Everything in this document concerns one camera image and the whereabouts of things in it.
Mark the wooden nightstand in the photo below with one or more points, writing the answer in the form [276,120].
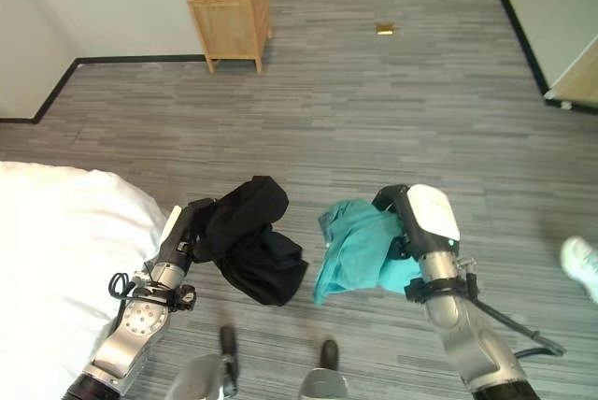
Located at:
[233,21]

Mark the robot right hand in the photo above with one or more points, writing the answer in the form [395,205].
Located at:
[422,218]

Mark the small brass floor object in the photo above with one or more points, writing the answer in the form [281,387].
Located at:
[385,29]

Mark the teal garment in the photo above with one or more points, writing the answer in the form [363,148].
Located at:
[355,250]

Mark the black garment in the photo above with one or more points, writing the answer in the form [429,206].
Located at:
[254,241]

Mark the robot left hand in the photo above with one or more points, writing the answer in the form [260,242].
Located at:
[180,232]

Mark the white bed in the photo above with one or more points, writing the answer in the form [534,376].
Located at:
[61,260]

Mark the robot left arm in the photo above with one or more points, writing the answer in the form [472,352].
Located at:
[133,320]

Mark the person's foot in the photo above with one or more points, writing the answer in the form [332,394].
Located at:
[580,265]

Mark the white cabinet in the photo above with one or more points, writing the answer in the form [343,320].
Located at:
[560,21]

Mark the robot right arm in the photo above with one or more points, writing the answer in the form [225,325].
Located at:
[472,334]

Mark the robot right leg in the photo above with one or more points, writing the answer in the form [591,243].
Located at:
[327,372]

